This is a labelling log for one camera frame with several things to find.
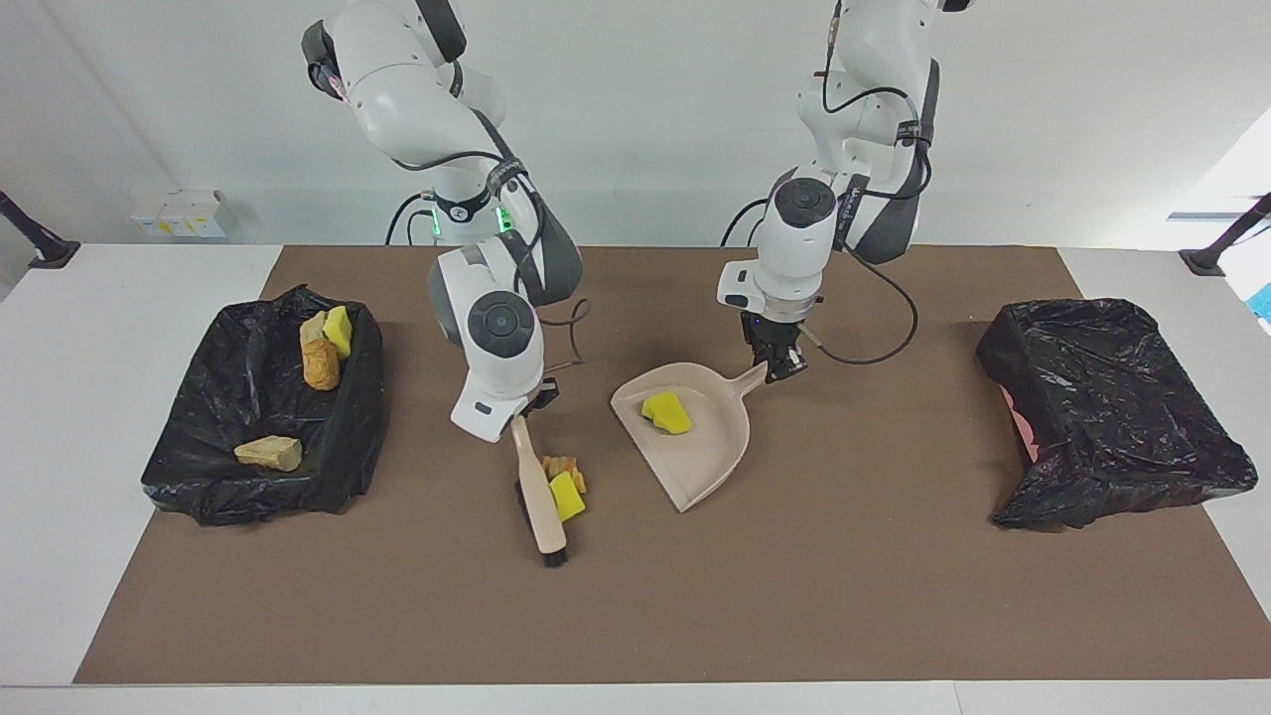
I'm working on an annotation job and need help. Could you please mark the beige hand brush black bristles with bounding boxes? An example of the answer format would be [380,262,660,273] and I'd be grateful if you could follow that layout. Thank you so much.
[511,415,572,569]

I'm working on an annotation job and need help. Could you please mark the brown table mat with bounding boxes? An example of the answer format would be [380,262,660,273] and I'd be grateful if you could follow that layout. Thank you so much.
[74,245,1271,685]

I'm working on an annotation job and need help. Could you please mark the sliced orange bread toy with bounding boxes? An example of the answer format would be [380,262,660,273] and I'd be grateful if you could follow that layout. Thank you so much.
[541,456,588,495]

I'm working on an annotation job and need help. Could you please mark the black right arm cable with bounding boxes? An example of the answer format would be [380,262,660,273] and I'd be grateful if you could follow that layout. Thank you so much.
[392,149,594,376]

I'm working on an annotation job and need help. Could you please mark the brown round bun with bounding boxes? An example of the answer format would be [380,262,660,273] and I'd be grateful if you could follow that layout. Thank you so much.
[302,339,342,391]

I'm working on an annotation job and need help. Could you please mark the black base cable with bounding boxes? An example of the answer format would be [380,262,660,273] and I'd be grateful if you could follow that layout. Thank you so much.
[722,194,776,247]
[385,192,438,246]

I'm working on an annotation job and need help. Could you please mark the beige plastic dustpan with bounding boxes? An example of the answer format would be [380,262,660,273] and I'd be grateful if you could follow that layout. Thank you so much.
[610,362,771,514]

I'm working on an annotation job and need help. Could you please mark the white wall socket box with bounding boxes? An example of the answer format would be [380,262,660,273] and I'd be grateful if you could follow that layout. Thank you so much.
[131,190,227,239]

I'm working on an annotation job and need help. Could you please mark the pale tan bread chunk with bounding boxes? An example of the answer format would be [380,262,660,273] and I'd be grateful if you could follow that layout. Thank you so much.
[234,436,304,473]

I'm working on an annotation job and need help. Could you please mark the black clamp stand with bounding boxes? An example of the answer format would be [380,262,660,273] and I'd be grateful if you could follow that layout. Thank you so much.
[0,189,81,270]
[1180,192,1271,277]

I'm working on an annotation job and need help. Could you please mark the black bag lined pink bin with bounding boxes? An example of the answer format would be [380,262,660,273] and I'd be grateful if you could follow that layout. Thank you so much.
[976,298,1259,530]

